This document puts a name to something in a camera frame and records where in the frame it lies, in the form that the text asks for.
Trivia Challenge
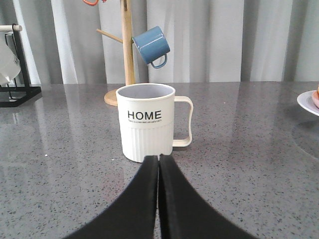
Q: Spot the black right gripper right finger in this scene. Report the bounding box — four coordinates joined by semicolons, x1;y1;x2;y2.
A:
159;155;254;239

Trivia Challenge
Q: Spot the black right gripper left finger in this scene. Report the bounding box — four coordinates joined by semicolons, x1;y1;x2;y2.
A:
67;156;159;239

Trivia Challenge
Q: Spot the cream HOME cup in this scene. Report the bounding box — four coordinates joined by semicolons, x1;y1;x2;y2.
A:
116;83;193;163

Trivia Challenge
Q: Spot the wooden mug tree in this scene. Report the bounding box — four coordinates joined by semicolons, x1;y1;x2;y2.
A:
96;0;137;107

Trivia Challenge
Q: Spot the white plate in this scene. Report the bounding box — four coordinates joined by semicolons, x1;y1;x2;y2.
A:
297;90;319;116

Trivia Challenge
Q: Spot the blue enamel mug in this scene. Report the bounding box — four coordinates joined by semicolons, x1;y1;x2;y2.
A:
133;26;170;69

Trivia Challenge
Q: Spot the grey curtain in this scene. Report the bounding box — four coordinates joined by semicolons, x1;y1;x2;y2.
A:
0;0;319;85

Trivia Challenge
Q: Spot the white ribbed mug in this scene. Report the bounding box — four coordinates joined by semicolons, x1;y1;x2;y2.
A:
0;34;21;86

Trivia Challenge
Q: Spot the orange enamel mug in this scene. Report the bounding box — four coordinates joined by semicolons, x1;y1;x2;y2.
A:
83;0;99;6

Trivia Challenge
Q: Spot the black wire cup rack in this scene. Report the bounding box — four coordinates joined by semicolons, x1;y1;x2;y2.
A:
0;24;41;108

